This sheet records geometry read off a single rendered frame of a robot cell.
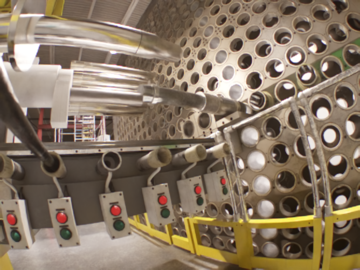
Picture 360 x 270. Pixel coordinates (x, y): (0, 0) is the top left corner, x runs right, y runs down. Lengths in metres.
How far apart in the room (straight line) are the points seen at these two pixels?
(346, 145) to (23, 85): 2.25
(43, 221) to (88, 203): 0.19
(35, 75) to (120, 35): 0.48
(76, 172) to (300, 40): 2.04
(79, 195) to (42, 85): 0.57
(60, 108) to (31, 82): 0.24
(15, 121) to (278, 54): 1.92
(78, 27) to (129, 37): 0.23
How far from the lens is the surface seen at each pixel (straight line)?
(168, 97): 1.11
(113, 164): 0.53
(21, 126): 0.19
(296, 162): 1.71
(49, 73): 0.92
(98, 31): 0.74
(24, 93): 0.94
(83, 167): 0.64
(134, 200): 0.64
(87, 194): 0.60
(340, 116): 1.67
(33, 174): 0.66
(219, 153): 0.76
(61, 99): 0.82
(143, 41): 0.78
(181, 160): 0.69
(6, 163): 0.50
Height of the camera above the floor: 0.79
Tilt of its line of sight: 14 degrees up
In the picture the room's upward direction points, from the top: 12 degrees counter-clockwise
